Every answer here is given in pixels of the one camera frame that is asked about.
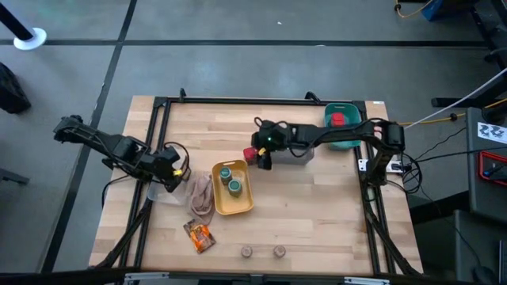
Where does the teal plastic bin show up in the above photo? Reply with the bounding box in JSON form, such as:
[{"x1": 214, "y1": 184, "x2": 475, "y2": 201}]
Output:
[{"x1": 323, "y1": 102, "x2": 364, "y2": 151}]

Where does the yellow cable with black plug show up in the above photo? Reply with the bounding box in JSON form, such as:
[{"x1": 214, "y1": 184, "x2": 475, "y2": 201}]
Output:
[{"x1": 398, "y1": 98, "x2": 507, "y2": 127}]

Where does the grey translucent plastic bin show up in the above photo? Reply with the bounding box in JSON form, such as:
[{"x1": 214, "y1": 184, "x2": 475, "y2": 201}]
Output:
[{"x1": 272, "y1": 146, "x2": 316, "y2": 165}]

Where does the green-lidded spice jar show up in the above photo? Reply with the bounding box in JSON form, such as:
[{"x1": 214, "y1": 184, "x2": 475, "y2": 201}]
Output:
[
  {"x1": 219, "y1": 165, "x2": 234, "y2": 185},
  {"x1": 227, "y1": 178, "x2": 243, "y2": 198}
]

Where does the white printed label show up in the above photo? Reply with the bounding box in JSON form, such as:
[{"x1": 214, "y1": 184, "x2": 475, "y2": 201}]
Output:
[{"x1": 477, "y1": 121, "x2": 507, "y2": 144}]

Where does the black bar with silver brackets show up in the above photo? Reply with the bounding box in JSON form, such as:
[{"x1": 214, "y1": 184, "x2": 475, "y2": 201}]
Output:
[{"x1": 0, "y1": 268, "x2": 507, "y2": 285}]

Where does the white mounting plate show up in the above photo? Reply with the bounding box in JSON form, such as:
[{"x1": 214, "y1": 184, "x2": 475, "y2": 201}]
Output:
[{"x1": 357, "y1": 158, "x2": 405, "y2": 174}]

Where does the red-edged black box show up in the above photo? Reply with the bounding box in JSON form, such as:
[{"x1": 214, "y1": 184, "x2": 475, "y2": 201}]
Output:
[{"x1": 477, "y1": 150, "x2": 507, "y2": 187}]

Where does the grey metal foot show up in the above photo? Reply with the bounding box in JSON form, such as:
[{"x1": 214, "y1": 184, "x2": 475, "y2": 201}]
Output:
[{"x1": 0, "y1": 168, "x2": 29, "y2": 186}]

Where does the orange spice packet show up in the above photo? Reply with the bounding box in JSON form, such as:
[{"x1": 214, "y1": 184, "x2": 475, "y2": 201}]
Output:
[{"x1": 182, "y1": 218, "x2": 217, "y2": 254}]

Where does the yellow plastic bin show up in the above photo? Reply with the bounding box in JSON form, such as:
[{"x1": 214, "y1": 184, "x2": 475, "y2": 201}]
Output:
[{"x1": 211, "y1": 159, "x2": 255, "y2": 217}]

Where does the blue box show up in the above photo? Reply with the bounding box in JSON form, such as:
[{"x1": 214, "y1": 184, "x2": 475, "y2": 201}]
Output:
[{"x1": 421, "y1": 0, "x2": 444, "y2": 21}]

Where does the black furniture leg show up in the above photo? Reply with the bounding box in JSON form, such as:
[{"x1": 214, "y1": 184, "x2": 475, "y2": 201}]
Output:
[{"x1": 431, "y1": 74, "x2": 507, "y2": 108}]

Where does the looped yellow cable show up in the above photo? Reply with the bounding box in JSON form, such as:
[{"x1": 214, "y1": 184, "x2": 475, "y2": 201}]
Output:
[{"x1": 394, "y1": 0, "x2": 435, "y2": 20}]

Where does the black pole with white base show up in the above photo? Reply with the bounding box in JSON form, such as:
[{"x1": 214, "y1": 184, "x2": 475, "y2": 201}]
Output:
[{"x1": 0, "y1": 0, "x2": 48, "y2": 51}]

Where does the clear plastic bin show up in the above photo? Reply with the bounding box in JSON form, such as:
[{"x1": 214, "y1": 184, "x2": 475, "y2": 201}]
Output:
[{"x1": 145, "y1": 180, "x2": 190, "y2": 207}]

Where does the black bag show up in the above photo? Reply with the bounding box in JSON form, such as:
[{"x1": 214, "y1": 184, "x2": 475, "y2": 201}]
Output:
[{"x1": 0, "y1": 62, "x2": 32, "y2": 115}]

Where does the beige crumpled cloth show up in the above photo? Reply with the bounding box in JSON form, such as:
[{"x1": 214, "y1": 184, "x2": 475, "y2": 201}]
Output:
[{"x1": 185, "y1": 173, "x2": 216, "y2": 226}]

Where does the black aluminium table frame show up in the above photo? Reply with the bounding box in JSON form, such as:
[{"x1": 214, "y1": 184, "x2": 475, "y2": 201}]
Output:
[{"x1": 89, "y1": 87, "x2": 423, "y2": 278}]

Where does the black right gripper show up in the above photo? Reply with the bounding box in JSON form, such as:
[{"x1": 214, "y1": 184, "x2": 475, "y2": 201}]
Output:
[{"x1": 251, "y1": 120, "x2": 291, "y2": 171}]

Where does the white cable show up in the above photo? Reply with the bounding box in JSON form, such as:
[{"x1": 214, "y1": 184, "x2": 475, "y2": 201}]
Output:
[{"x1": 403, "y1": 66, "x2": 507, "y2": 130}]

